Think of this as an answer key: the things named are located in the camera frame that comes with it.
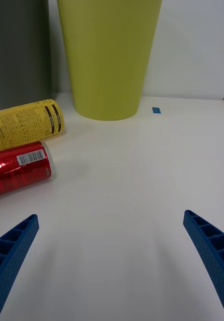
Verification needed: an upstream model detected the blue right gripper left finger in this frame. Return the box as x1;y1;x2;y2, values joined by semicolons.
0;214;40;321

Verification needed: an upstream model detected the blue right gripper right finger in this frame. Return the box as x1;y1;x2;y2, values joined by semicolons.
183;210;224;321

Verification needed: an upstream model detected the yellow bottle with black cap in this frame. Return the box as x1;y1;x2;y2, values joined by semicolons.
0;99;66;153

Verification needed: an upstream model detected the grey plastic waste bin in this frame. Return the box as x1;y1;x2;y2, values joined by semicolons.
0;0;53;112

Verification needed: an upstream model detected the yellow-green plastic waste bin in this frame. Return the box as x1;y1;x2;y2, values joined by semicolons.
56;0;163;121

